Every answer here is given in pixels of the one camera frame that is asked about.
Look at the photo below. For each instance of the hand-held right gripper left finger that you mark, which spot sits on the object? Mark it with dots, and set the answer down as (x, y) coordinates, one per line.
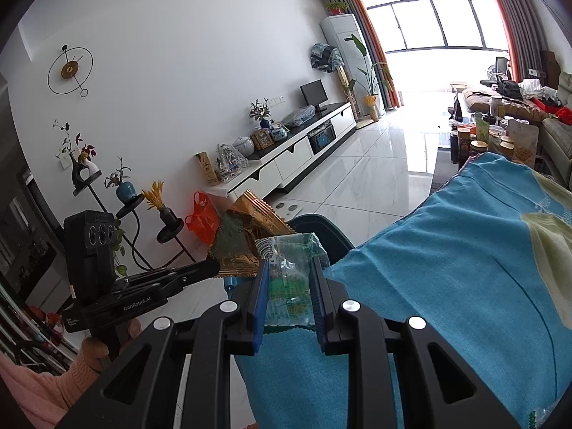
(261, 295)

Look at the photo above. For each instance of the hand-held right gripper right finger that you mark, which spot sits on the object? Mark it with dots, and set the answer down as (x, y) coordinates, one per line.
(318, 299)

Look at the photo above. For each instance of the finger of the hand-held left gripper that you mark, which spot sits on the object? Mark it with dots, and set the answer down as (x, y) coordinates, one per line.
(196, 267)
(178, 282)

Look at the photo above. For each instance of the green clear plastic wrapper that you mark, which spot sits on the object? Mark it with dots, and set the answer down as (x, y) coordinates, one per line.
(290, 277)

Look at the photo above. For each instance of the golden brown snack wrapper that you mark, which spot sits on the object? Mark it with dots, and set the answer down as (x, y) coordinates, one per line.
(241, 241)

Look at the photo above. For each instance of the teal plastic bin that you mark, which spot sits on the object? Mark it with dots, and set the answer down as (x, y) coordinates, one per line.
(330, 237)

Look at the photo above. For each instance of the person's left forearm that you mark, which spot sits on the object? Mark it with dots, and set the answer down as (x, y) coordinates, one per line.
(40, 388)

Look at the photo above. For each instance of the person's left hand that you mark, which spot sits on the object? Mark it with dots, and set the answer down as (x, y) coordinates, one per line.
(94, 353)

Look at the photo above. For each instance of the orange plastic bag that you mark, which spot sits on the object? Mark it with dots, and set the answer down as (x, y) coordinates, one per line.
(203, 223)

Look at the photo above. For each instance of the black metal plant stand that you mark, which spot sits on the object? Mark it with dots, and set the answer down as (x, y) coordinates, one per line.
(134, 232)

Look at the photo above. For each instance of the black vase with golden wheat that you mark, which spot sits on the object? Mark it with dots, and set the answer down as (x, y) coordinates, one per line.
(167, 214)

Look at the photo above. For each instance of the blue vase with plant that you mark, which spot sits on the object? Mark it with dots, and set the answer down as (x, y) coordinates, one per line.
(125, 192)

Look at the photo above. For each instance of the yellow printed box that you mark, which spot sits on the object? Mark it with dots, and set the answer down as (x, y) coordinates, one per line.
(206, 170)

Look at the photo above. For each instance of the clear glass model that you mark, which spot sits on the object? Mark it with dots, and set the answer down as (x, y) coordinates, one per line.
(230, 163)

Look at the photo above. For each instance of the blue floral blanket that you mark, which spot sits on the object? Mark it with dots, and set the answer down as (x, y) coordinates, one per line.
(447, 299)

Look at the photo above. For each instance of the white porcelain jar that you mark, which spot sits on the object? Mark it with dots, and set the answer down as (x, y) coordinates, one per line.
(244, 145)

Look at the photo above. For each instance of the white TV cabinet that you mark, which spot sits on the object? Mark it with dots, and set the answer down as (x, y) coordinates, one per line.
(290, 161)

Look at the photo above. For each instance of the blue white porcelain teapot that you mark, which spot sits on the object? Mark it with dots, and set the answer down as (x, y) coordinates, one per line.
(279, 132)

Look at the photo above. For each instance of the dark vase with branches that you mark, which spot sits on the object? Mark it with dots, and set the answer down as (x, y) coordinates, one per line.
(263, 120)

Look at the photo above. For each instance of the clear plastic bag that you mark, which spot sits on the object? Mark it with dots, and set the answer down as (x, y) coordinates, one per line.
(299, 116)

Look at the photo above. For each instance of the black monitor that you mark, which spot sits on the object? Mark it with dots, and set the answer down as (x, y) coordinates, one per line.
(313, 94)

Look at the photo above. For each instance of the tall leafy plant yellow pot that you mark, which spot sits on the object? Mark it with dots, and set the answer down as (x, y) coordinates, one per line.
(371, 98)

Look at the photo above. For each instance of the coffee table with jars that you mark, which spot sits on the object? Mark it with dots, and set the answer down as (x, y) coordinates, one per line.
(473, 138)

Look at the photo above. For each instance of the cloth-covered standing fan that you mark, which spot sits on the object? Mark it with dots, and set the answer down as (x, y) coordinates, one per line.
(325, 57)

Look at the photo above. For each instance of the grey orange curtain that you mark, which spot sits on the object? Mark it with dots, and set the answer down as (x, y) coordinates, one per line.
(514, 31)
(371, 53)

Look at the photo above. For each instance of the brown paper snack bag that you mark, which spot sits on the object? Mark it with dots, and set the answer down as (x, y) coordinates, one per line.
(523, 143)

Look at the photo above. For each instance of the white standing air conditioner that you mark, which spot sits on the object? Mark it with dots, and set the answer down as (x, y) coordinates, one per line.
(346, 31)

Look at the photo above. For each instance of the olive brown sofa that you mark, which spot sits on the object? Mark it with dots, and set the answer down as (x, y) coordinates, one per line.
(556, 143)

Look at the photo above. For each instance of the small potted plant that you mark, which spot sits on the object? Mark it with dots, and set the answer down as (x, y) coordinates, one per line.
(336, 7)

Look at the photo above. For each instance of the black office chair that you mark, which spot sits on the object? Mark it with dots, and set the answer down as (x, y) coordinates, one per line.
(500, 69)

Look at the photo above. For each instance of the white cloth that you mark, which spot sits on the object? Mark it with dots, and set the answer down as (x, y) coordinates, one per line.
(531, 86)

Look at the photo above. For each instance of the large window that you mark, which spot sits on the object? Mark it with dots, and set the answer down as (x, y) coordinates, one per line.
(438, 22)

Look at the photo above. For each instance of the red cloth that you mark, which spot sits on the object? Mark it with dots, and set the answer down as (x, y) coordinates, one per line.
(565, 116)

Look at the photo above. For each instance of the wooden picture frame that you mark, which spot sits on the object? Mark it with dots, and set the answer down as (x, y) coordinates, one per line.
(262, 139)

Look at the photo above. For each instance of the white wall switches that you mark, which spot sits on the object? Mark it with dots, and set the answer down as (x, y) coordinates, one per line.
(277, 99)

